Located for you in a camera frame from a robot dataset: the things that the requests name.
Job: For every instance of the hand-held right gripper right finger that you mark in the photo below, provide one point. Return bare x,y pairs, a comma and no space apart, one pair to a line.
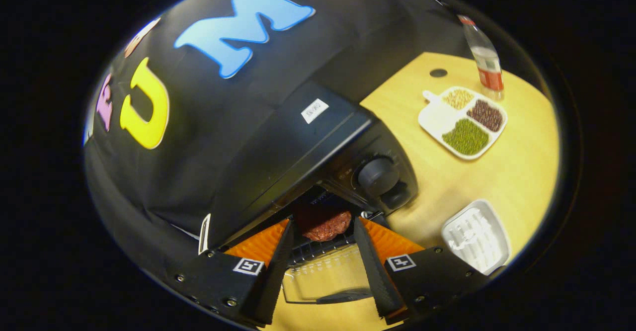
372,271

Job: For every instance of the round black table grommet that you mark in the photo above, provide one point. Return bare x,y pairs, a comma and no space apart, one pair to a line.
438,72

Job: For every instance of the clear bottle with red label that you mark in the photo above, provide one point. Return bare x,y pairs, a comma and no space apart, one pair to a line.
487,67

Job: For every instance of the black electric oven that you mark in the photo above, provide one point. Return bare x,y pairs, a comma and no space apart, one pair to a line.
298,147

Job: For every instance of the white divided dish of beans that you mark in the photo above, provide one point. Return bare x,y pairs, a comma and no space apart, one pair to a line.
467,132

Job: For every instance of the white ribbed tray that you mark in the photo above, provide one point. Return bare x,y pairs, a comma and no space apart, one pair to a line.
477,236

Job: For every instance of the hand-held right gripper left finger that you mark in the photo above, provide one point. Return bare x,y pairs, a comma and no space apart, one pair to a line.
276,271

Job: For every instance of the red raw meat steak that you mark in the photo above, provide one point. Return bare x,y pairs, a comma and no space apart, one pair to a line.
328,226

